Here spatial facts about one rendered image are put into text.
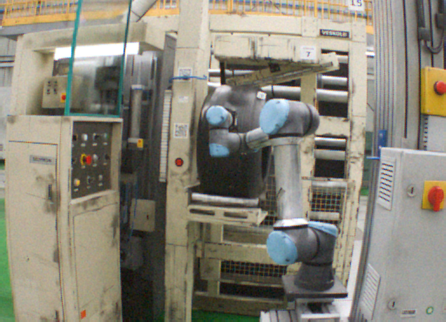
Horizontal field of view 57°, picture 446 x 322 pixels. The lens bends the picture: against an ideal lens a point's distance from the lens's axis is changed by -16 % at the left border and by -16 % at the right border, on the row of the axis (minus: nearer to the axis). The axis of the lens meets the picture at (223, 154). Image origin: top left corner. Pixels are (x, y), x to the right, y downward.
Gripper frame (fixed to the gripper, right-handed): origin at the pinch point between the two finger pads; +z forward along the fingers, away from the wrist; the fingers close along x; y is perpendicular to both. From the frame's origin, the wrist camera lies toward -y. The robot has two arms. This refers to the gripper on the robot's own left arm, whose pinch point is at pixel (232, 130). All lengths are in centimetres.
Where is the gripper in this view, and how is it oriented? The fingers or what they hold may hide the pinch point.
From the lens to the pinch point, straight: 219.5
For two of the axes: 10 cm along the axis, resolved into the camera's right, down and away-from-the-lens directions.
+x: -9.7, -0.8, 2.1
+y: 1.0, -9.9, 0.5
